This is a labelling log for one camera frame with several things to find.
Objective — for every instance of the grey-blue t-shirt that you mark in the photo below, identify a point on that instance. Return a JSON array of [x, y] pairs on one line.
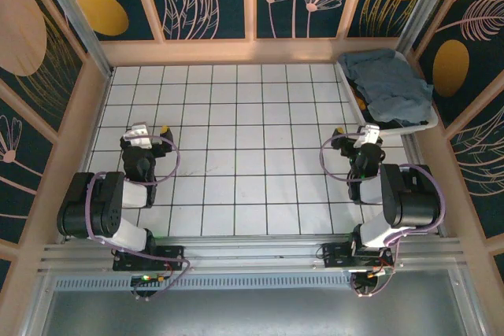
[[390, 84]]

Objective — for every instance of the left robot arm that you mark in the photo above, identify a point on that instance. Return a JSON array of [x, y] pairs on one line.
[[134, 195]]

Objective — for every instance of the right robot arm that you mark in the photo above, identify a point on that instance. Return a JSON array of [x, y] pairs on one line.
[[413, 202]]

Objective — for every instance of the orange garment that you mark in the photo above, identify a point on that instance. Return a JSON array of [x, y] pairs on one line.
[[359, 100]]

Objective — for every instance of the white plastic basket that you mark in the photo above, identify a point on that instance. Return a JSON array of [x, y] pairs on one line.
[[413, 126]]

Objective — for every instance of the grey metal sheet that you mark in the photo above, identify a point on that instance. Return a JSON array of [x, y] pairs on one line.
[[256, 314]]

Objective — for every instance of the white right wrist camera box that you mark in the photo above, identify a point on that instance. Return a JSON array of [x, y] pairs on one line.
[[367, 134]]

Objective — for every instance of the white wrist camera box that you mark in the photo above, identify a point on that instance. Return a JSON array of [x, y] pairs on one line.
[[367, 134], [138, 137]]

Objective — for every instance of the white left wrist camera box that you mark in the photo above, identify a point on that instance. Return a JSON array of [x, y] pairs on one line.
[[138, 137]]

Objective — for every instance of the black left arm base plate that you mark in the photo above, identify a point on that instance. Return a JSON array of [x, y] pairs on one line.
[[169, 255]]

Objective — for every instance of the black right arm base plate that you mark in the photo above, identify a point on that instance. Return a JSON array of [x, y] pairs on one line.
[[334, 253]]

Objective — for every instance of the aluminium corner post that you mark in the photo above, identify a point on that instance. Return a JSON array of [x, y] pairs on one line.
[[423, 5], [78, 25]]

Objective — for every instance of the aluminium mounting rail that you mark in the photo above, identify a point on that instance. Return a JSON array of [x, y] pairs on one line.
[[256, 249]]

